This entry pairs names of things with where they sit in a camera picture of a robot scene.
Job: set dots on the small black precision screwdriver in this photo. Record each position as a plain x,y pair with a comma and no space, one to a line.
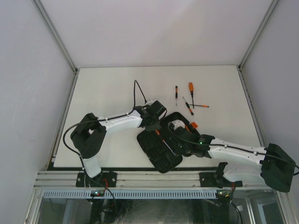
176,94

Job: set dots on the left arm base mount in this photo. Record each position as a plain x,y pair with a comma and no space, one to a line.
97,179

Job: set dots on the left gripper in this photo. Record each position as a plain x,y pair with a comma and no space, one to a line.
155,127

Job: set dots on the thin precision screwdriver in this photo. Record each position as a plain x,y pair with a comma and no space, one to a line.
188,106

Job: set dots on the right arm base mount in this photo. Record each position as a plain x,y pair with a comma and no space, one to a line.
217,179

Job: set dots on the black plastic tool case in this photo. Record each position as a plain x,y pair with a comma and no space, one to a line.
159,155

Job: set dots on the aluminium frame rail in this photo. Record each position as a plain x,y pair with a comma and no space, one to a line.
129,180

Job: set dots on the grey slotted cable duct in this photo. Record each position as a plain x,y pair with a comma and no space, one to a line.
132,194

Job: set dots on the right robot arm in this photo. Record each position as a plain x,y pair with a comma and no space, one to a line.
238,164

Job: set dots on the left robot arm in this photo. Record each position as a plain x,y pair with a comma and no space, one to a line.
89,134

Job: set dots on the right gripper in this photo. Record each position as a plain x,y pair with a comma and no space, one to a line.
175,149

